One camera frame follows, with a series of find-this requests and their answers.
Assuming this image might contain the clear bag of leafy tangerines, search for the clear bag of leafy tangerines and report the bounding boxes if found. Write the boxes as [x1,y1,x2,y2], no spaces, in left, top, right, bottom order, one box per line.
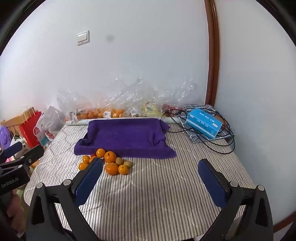
[57,91,104,121]

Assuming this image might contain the thick black cable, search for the thick black cable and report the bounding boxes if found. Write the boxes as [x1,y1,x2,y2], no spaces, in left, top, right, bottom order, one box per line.
[201,108,236,155]

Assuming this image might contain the white black spotted object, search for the white black spotted object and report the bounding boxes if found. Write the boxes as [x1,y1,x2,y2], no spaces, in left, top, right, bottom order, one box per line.
[11,136,28,149]

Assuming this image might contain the light wooden rack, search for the light wooden rack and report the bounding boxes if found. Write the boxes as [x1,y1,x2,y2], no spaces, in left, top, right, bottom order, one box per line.
[0,116,23,128]

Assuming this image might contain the clear bag of oranges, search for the clear bag of oranges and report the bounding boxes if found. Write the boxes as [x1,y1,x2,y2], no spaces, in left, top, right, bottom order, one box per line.
[97,76,130,118]

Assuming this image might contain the white light switch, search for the white light switch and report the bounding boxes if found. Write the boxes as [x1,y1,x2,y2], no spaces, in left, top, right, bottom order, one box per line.
[77,31,90,46]

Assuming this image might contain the blue tissue box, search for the blue tissue box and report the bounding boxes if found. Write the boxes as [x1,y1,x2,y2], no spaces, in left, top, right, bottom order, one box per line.
[186,108,223,140]

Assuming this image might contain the large orange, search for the large orange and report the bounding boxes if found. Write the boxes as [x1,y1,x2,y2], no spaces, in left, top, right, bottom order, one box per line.
[104,151,117,163]
[105,162,119,176]

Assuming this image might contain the white printed plastic bag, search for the white printed plastic bag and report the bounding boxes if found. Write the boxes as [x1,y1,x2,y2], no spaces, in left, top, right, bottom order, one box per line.
[35,105,66,146]

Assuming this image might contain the purple round object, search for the purple round object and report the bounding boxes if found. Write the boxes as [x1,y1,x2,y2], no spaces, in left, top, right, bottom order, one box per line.
[0,125,13,151]

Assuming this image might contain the clear bag of yellow fruit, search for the clear bag of yellow fruit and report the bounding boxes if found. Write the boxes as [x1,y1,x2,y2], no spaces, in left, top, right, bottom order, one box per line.
[125,74,167,117]

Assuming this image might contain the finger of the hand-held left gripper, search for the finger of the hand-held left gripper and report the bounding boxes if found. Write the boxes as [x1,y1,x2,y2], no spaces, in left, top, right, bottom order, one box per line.
[10,145,45,167]
[0,141,24,163]

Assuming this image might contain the purple towel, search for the purple towel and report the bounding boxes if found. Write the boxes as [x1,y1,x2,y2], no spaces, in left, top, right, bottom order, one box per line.
[74,118,177,160]

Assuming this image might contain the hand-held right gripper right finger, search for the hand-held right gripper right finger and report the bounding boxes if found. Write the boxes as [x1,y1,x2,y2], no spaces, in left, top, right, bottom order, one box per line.
[198,159,274,241]

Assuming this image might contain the brown wooden door frame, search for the brown wooden door frame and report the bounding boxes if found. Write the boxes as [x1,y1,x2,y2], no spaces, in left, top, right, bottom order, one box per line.
[204,0,220,107]

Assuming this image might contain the clear bag of red fruit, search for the clear bag of red fruit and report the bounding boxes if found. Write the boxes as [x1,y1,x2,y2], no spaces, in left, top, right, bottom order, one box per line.
[159,79,202,116]

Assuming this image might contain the person's left hand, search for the person's left hand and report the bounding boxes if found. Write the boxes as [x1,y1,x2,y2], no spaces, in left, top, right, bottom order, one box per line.
[7,189,26,233]

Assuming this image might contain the thin black cable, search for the thin black cable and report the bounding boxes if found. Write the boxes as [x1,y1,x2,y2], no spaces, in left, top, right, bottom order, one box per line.
[161,107,193,133]

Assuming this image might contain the black patterned cloth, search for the black patterned cloth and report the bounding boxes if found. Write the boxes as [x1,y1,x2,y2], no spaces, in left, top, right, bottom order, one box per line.
[178,105,235,144]

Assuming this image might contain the red paper bag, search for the red paper bag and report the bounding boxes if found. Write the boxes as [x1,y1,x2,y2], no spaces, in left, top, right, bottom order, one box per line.
[19,106,43,149]

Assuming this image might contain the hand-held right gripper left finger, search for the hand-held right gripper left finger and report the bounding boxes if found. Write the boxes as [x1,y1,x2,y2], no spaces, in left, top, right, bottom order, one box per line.
[26,158,103,241]

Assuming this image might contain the brown paper bag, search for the brown paper bag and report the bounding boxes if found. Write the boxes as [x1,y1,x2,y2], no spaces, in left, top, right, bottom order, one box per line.
[23,107,36,119]

